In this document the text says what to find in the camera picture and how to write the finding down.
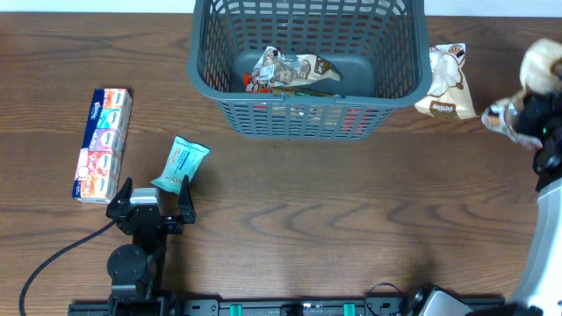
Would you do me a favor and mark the teal wet wipes pack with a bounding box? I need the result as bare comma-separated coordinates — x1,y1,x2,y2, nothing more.
151,136,210,194

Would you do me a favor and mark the white brown snack bag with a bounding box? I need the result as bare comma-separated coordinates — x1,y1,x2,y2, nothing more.
244,47,341,92

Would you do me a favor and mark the Kleenex tissue multipack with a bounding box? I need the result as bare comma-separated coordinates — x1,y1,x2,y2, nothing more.
72,88,133,204

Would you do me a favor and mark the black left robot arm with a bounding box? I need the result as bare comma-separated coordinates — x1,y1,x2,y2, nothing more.
106,176,196,316

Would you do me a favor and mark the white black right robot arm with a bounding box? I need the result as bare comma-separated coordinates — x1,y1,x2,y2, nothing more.
400,92,561,316

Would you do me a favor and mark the beige snack bag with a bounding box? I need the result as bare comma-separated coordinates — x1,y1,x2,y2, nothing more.
481,39,561,150

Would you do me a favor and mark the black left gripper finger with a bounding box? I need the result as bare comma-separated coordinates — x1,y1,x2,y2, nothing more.
177,175,194,219
112,177,133,209

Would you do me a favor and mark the grey plastic basket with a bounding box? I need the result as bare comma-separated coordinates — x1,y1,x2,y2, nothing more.
188,0,431,140

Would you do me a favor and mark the red spaghetti package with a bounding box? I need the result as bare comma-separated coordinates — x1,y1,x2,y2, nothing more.
243,72,378,133

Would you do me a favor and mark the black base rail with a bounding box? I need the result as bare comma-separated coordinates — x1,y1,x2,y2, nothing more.
68,298,506,316

